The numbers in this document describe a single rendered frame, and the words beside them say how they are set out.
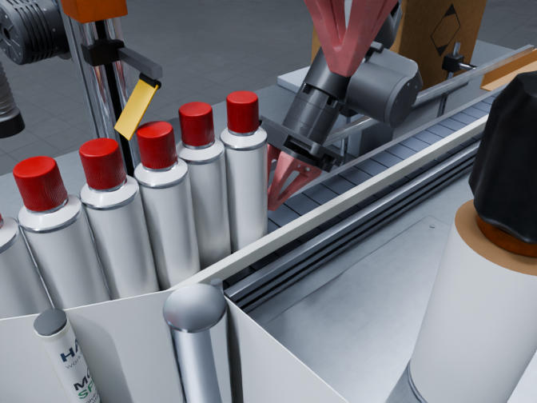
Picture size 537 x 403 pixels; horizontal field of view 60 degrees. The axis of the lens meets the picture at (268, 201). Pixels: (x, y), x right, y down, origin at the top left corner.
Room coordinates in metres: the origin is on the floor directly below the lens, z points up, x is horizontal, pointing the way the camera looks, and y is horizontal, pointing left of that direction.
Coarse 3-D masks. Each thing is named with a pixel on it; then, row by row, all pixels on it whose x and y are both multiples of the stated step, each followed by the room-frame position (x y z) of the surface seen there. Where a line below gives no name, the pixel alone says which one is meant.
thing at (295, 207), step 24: (456, 120) 0.79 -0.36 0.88; (408, 144) 0.70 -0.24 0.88; (432, 144) 0.70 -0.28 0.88; (360, 168) 0.63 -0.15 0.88; (384, 168) 0.63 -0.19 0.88; (312, 192) 0.56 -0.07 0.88; (336, 192) 0.56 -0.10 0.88; (384, 192) 0.56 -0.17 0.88; (288, 216) 0.50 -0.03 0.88; (336, 216) 0.51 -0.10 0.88; (264, 264) 0.41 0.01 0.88
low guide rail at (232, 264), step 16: (464, 128) 0.70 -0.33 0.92; (480, 128) 0.71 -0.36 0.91; (448, 144) 0.65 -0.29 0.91; (416, 160) 0.60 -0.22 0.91; (384, 176) 0.55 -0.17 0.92; (400, 176) 0.57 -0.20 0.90; (352, 192) 0.51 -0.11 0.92; (368, 192) 0.53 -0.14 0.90; (320, 208) 0.48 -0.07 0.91; (336, 208) 0.49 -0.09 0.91; (288, 224) 0.44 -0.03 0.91; (304, 224) 0.45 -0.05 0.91; (272, 240) 0.42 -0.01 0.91; (288, 240) 0.43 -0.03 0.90; (240, 256) 0.39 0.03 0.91; (256, 256) 0.40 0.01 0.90; (208, 272) 0.36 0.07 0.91; (224, 272) 0.37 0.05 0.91; (176, 288) 0.34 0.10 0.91
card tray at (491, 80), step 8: (528, 56) 1.20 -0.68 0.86; (536, 56) 1.23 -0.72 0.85; (512, 64) 1.14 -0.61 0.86; (520, 64) 1.17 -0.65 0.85; (528, 64) 1.21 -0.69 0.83; (536, 64) 1.21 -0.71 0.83; (488, 72) 1.07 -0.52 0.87; (496, 72) 1.09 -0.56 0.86; (504, 72) 1.12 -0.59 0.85; (512, 72) 1.15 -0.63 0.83; (520, 72) 1.15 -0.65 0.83; (488, 80) 1.08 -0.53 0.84; (496, 80) 1.10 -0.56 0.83; (504, 80) 1.10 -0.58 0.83; (480, 88) 1.06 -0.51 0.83; (488, 88) 1.05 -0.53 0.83
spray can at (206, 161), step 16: (192, 112) 0.41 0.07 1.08; (208, 112) 0.41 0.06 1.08; (192, 128) 0.40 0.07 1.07; (208, 128) 0.41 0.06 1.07; (192, 144) 0.40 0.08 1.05; (208, 144) 0.41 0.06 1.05; (192, 160) 0.39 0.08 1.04; (208, 160) 0.39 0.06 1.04; (224, 160) 0.41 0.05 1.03; (192, 176) 0.39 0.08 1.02; (208, 176) 0.39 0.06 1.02; (224, 176) 0.41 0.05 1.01; (192, 192) 0.39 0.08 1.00; (208, 192) 0.39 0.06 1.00; (224, 192) 0.41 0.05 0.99; (208, 208) 0.39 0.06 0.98; (224, 208) 0.40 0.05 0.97; (208, 224) 0.39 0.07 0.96; (224, 224) 0.40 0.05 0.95; (208, 240) 0.39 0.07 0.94; (224, 240) 0.40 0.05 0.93; (208, 256) 0.39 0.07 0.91; (224, 256) 0.40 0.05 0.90
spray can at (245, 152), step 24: (240, 96) 0.44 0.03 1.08; (240, 120) 0.43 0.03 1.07; (240, 144) 0.42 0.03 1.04; (264, 144) 0.43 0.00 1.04; (240, 168) 0.42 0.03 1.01; (264, 168) 0.43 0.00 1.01; (240, 192) 0.42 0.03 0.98; (264, 192) 0.43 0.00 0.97; (240, 216) 0.42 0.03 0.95; (264, 216) 0.43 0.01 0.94; (240, 240) 0.42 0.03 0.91
